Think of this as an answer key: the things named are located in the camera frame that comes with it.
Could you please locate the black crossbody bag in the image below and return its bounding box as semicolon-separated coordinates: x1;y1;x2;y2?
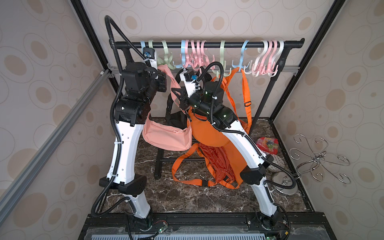
176;68;194;88
164;92;188;130

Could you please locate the pink crossbody bag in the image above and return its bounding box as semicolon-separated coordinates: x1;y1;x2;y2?
142;65;192;152

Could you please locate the orange crossbody bag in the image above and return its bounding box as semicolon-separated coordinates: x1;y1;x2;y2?
221;67;252;134
188;76;238;147

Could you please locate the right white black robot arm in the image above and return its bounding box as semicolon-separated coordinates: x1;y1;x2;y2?
172;67;288;229

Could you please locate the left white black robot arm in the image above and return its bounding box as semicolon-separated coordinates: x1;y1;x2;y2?
91;16;167;228

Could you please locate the green plastic hook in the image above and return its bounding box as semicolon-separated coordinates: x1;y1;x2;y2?
150;40;176;70

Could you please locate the pink plastic hook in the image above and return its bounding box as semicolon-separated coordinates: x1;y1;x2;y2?
181;40;215;71

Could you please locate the light blue leftmost hook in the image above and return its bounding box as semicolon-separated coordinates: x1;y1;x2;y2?
140;41;146;54

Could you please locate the light blue hook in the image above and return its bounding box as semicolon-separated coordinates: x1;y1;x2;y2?
140;41;146;54
232;40;250;72

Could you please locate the green middle hook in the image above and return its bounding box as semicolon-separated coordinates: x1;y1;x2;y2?
212;40;227;78

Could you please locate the light blue right hook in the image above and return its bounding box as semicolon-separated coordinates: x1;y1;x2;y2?
232;40;250;72

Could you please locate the white plastic hook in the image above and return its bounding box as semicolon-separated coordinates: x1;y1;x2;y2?
244;40;285;77

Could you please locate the orange pink backpack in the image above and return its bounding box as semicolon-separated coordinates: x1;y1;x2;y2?
172;142;247;190

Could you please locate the red snack packet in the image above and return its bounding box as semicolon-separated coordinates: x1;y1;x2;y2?
256;137;279;155

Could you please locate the black clothes rack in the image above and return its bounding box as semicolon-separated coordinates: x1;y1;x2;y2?
107;38;305;180

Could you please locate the patterned round pouch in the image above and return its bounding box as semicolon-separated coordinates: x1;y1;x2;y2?
268;155;285;173

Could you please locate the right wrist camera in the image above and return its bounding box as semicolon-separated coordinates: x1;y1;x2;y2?
181;69;200;98

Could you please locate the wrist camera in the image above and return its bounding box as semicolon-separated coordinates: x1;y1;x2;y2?
143;47;158;69
181;69;200;98

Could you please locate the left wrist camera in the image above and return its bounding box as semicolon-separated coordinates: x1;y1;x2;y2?
143;47;158;69

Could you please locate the chrome wire hook stand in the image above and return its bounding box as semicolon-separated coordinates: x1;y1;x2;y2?
274;134;352;195

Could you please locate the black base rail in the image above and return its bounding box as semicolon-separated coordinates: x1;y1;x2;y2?
78;212;336;240

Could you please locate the aluminium side rail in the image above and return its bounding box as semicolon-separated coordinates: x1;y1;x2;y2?
1;69;112;225

